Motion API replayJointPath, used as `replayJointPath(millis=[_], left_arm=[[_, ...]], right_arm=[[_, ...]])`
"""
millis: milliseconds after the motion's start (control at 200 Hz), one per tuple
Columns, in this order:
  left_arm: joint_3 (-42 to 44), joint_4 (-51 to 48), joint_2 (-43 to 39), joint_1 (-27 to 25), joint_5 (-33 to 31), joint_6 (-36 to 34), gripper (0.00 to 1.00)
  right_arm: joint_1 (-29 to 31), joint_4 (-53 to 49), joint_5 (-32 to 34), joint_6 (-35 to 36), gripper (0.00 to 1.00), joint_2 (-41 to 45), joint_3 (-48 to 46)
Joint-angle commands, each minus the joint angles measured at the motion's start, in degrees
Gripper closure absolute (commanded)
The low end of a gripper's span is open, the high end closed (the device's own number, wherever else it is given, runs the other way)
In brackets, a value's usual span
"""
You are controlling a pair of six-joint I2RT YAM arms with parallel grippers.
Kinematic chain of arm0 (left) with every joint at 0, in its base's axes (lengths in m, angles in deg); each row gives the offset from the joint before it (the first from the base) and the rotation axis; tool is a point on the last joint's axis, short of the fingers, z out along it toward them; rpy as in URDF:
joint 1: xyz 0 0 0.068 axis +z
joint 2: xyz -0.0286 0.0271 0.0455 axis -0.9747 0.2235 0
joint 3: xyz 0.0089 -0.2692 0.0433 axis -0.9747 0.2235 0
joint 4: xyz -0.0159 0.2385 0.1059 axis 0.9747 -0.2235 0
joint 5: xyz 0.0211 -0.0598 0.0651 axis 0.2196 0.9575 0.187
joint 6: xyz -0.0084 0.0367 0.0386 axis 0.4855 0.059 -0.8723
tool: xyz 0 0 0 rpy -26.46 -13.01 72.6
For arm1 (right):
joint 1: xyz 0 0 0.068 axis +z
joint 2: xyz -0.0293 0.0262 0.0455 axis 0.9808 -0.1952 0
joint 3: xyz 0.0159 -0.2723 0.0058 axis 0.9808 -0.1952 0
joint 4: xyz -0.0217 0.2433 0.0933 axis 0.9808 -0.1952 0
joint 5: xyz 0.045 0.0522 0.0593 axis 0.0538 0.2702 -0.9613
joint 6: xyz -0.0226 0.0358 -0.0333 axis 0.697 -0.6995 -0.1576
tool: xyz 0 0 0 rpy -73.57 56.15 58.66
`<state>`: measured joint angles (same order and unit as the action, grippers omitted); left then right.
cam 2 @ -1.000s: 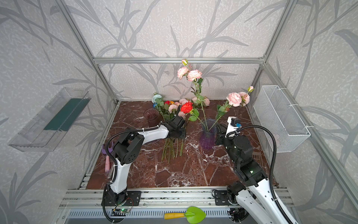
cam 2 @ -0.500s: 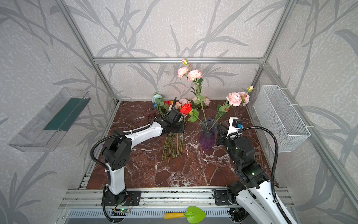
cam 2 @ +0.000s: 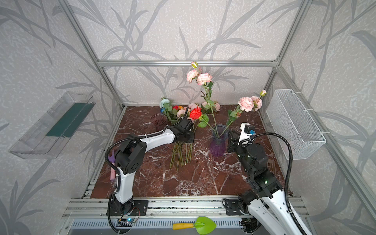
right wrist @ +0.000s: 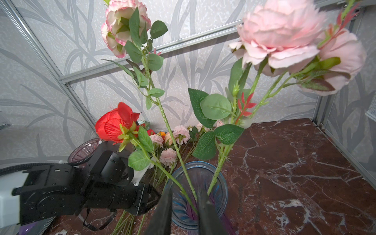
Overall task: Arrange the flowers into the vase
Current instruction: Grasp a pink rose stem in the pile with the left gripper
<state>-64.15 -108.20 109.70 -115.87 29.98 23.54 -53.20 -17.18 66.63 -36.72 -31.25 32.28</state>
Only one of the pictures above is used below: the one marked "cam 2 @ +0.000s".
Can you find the clear plastic wall tray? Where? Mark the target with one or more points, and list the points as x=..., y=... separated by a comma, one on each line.
x=50, y=134

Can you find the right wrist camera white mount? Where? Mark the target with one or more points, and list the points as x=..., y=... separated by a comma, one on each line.
x=247, y=134

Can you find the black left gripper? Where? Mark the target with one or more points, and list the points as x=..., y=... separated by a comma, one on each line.
x=187, y=136

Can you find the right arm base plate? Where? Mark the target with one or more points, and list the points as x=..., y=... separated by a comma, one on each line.
x=234, y=207

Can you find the aluminium front rail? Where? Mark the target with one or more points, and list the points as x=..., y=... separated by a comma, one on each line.
x=162, y=213

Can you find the purple ribbed glass vase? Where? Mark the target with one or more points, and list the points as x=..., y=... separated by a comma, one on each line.
x=219, y=141

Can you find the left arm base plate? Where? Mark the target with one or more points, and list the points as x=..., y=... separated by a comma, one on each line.
x=136, y=208

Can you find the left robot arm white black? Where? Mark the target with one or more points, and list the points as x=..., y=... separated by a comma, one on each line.
x=126, y=156

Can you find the red rose stem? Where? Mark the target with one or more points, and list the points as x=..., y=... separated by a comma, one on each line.
x=204, y=120

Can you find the green toy shovel yellow handle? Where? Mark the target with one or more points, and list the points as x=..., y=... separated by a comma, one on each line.
x=203, y=225

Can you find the dark glass cup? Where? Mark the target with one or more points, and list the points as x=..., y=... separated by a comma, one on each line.
x=159, y=121

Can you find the small green circuit board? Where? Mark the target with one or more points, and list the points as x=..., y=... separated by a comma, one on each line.
x=127, y=222

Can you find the red orange small flower stem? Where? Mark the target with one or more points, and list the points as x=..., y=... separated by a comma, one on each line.
x=176, y=110

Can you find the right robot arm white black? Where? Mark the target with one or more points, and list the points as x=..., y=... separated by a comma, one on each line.
x=268, y=200

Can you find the white wire mesh basket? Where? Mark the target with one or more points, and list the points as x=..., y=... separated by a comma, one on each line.
x=292, y=120

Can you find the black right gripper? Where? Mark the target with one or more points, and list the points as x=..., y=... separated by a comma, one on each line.
x=232, y=144

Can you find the brown plastic scoop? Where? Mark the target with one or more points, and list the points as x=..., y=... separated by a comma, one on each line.
x=271, y=166

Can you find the white blue flower stem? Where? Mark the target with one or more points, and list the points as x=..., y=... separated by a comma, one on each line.
x=167, y=109

